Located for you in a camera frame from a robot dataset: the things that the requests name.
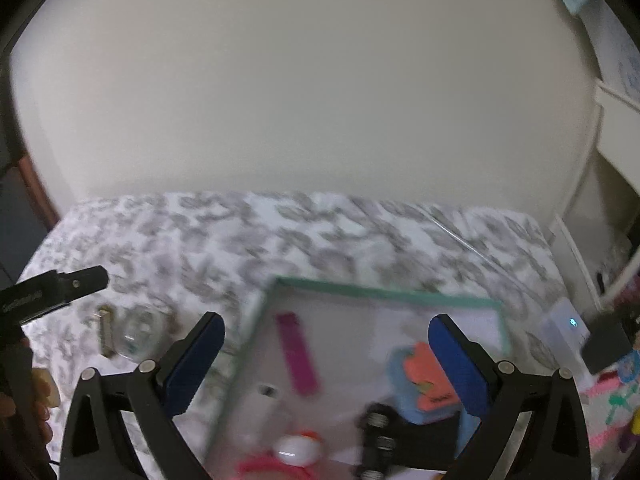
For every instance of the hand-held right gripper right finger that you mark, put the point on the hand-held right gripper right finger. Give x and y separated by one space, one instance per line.
460 370

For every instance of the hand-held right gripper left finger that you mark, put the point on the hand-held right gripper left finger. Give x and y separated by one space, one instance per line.
195 360

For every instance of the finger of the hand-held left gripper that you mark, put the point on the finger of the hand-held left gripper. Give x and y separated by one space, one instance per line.
85 282

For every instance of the coral rectangular box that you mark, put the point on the coral rectangular box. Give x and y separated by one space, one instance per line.
425 375

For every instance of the small brown harmonica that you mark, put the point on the small brown harmonica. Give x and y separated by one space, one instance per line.
106 335

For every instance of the black charger cube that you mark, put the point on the black charger cube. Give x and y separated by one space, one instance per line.
430 445

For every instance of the magenta case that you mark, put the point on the magenta case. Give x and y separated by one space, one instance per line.
297 355

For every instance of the black toy car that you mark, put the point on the black toy car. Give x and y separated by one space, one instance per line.
382 442

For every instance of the teal cardboard box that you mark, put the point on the teal cardboard box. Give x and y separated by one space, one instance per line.
350 330

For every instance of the white and red ball toy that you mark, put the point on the white and red ball toy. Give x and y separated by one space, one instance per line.
292 450

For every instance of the person's left hand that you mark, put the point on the person's left hand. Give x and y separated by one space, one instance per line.
47 387

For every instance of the white power strip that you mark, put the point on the white power strip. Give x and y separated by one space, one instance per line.
562 340

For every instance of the black power adapter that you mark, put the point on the black power adapter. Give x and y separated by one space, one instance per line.
607 345

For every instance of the white shelf unit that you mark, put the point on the white shelf unit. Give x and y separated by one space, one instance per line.
620 125

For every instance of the white printed board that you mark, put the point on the white printed board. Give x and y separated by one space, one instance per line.
620 55

